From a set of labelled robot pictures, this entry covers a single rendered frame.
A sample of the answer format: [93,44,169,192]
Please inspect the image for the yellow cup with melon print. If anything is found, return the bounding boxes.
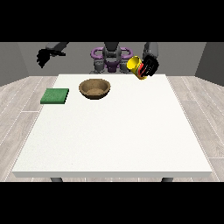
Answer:
[126,55,149,81]

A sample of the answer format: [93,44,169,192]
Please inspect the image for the green square pad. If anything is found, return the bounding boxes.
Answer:
[39,87,70,105]

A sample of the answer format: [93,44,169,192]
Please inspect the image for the brown wooden bowl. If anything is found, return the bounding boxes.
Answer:
[78,78,112,101]

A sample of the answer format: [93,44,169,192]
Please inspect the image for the grey robot trunk purple rings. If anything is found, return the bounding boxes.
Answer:
[88,42,135,75]

